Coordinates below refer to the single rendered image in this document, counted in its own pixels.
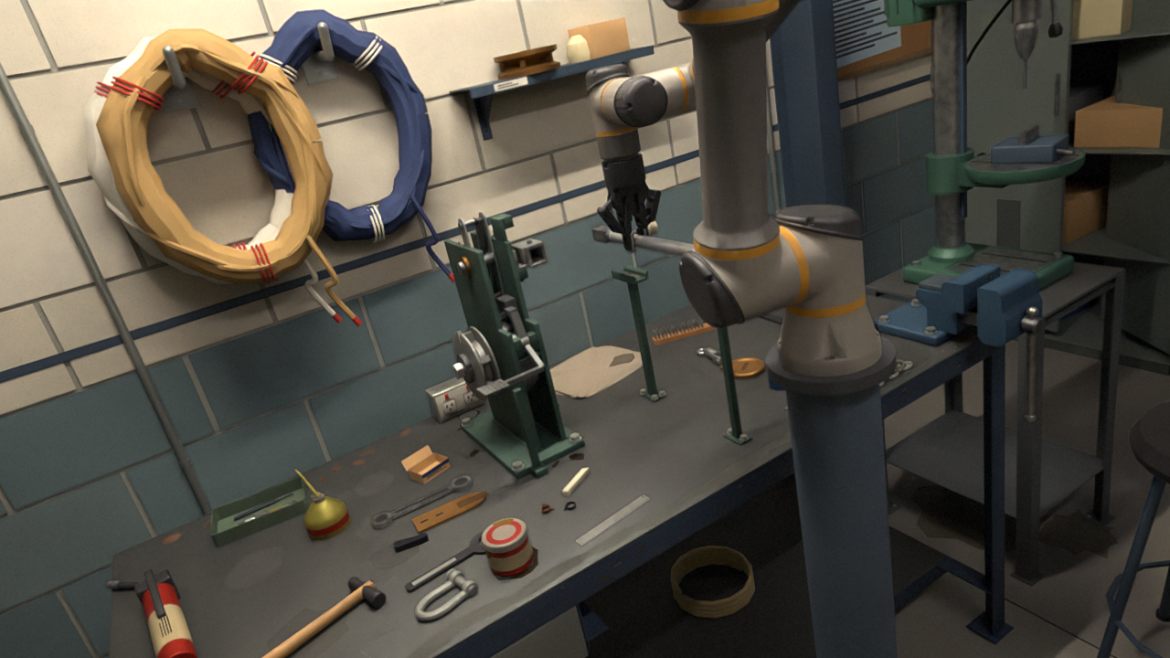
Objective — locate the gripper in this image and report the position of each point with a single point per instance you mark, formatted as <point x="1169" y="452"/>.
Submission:
<point x="626" y="178"/>

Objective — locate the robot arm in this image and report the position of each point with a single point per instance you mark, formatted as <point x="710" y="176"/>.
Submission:
<point x="731" y="137"/>

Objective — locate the grey lever with socket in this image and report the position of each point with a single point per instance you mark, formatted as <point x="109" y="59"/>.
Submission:
<point x="528" y="251"/>

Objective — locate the green clip stand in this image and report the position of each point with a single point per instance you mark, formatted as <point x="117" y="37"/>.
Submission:
<point x="643" y="338"/>
<point x="729" y="393"/>

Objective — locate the grey check pawl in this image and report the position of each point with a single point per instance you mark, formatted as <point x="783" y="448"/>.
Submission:
<point x="510" y="315"/>

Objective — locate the brown wooden block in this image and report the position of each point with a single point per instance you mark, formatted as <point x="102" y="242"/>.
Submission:
<point x="526" y="62"/>

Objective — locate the grey windlass drum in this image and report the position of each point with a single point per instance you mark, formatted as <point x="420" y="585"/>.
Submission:
<point x="471" y="358"/>

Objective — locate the grey power socket box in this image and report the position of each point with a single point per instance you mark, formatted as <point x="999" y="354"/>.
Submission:
<point x="448" y="399"/>

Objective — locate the small black block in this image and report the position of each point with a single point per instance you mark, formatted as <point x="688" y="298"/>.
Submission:
<point x="410" y="542"/>

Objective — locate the small grey hook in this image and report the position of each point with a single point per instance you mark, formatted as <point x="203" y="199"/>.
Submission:
<point x="708" y="355"/>

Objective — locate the tan leather piece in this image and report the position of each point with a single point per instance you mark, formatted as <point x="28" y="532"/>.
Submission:
<point x="585" y="375"/>

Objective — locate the cream jar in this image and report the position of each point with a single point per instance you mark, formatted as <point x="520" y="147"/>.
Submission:
<point x="578" y="50"/>

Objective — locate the copper disc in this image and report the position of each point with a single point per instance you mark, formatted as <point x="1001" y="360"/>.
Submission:
<point x="748" y="366"/>

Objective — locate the tan cardboard box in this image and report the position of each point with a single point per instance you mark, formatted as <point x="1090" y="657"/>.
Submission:
<point x="608" y="37"/>

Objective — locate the blue steel column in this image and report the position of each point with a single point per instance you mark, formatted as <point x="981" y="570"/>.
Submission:
<point x="809" y="110"/>

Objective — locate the cream chalk stick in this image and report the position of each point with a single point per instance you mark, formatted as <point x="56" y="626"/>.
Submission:
<point x="575" y="482"/>

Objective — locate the steel ruler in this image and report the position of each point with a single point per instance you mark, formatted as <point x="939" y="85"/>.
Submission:
<point x="612" y="520"/>

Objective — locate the small open cardboard box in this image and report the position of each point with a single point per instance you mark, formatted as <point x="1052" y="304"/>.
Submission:
<point x="422" y="464"/>

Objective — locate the blue bench vise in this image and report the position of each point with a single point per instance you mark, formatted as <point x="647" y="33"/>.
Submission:
<point x="951" y="297"/>

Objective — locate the green drill press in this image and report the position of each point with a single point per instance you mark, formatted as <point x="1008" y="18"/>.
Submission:
<point x="949" y="110"/>

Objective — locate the orange wooden knife sheath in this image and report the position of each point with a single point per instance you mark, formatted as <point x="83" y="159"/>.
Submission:
<point x="448" y="512"/>

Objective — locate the red white tape roll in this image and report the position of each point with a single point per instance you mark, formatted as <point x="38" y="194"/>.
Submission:
<point x="507" y="548"/>

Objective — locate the grey open spanner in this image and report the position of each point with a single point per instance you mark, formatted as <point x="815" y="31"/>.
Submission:
<point x="439" y="571"/>

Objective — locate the grey steel shackle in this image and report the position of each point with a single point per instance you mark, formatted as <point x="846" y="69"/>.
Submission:
<point x="454" y="582"/>

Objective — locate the blue machine vise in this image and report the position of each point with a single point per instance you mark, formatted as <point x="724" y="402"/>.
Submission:
<point x="1028" y="149"/>

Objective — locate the yellow oil can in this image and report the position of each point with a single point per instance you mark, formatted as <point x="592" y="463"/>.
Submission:
<point x="326" y="518"/>

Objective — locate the orange cardboard box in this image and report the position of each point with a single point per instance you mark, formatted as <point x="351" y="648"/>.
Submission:
<point x="1085" y="212"/>

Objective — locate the grey metal side table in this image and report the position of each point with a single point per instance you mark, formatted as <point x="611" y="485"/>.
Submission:
<point x="1028" y="457"/>

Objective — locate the green metal tray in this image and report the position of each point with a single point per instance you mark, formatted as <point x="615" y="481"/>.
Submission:
<point x="247" y="525"/>

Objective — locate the large cardboard box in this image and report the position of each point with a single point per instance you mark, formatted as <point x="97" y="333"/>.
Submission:
<point x="1117" y="126"/>

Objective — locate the pale cardboard box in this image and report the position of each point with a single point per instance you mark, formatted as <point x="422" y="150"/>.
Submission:
<point x="1101" y="18"/>

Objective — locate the grey shelf unit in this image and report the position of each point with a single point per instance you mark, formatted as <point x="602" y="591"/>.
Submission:
<point x="1138" y="82"/>

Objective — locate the dark metal stool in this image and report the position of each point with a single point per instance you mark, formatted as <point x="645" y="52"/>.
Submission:
<point x="1154" y="443"/>

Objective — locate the red grease gun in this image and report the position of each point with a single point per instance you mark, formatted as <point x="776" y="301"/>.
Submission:
<point x="169" y="631"/>

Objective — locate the blue wall shelf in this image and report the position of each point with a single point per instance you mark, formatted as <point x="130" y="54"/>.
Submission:
<point x="548" y="75"/>

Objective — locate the grey bent rod bracket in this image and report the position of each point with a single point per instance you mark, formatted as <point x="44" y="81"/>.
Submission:
<point x="498" y="386"/>

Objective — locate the green windlass frame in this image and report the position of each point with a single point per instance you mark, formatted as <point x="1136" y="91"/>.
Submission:
<point x="526" y="420"/>

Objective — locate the wall notice board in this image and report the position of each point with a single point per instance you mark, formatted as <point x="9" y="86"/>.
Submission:
<point x="864" y="32"/>

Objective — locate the grey wall peg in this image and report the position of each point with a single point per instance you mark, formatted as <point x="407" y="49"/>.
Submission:
<point x="174" y="68"/>
<point x="324" y="41"/>

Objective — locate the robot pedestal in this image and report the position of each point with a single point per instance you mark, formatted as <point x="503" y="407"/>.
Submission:
<point x="841" y="512"/>

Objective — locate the blue workbench frame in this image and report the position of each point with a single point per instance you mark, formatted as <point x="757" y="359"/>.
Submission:
<point x="994" y="503"/>

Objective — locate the grey wall conduit pipe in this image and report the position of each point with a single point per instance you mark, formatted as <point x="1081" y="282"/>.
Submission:
<point x="91" y="265"/>

